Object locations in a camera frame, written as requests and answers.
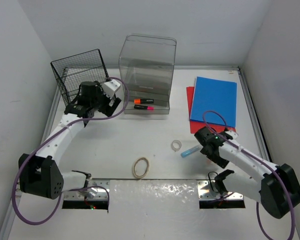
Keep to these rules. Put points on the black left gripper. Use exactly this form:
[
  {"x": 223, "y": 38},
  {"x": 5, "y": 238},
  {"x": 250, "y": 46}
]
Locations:
[{"x": 106, "y": 109}]

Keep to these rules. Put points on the red folder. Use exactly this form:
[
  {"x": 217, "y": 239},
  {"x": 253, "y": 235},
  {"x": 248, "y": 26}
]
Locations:
[{"x": 190, "y": 107}]

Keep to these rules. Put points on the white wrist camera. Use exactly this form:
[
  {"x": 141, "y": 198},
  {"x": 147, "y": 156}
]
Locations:
[
  {"x": 230, "y": 134},
  {"x": 110, "y": 88}
]

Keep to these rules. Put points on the clear plastic drawer organizer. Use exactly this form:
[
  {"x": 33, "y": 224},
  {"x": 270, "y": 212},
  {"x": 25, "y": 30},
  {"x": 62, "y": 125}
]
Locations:
[{"x": 146, "y": 65}]

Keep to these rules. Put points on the clear tape roll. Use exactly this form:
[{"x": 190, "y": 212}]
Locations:
[{"x": 176, "y": 145}]

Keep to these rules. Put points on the beige masking tape roll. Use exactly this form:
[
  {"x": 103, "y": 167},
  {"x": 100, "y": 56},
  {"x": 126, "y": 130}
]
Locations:
[{"x": 140, "y": 168}]

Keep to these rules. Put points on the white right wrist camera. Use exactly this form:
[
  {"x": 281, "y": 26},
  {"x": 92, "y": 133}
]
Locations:
[{"x": 230, "y": 134}]

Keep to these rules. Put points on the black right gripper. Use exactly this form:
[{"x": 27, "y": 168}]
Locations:
[{"x": 220, "y": 161}]

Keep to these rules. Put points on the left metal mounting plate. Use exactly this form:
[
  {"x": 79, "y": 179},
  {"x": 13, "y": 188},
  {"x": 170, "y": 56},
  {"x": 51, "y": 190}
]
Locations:
[{"x": 97, "y": 191}]

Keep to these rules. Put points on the pink black highlighter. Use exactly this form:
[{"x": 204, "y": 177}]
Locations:
[{"x": 143, "y": 107}]

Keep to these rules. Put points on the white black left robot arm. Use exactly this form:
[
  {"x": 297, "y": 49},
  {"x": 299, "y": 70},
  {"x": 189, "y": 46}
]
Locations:
[{"x": 39, "y": 172}]

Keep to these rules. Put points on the blue folder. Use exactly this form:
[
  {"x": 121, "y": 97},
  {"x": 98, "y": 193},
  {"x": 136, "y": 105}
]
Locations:
[{"x": 213, "y": 117}]

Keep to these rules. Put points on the black wire mesh shelf rack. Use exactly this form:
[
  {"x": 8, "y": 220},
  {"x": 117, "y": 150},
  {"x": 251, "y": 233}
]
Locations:
[{"x": 71, "y": 71}]

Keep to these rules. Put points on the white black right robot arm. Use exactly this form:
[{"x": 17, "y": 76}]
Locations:
[{"x": 275, "y": 187}]

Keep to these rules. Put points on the blue glue stick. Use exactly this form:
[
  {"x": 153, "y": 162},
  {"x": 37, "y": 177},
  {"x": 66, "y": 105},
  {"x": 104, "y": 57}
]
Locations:
[{"x": 190, "y": 151}]

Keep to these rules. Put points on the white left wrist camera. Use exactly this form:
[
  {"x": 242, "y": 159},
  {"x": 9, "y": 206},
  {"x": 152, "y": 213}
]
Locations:
[{"x": 110, "y": 88}]

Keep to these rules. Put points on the orange black highlighter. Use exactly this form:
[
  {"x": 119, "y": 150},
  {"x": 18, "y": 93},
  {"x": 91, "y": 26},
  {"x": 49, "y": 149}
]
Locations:
[{"x": 143, "y": 101}]

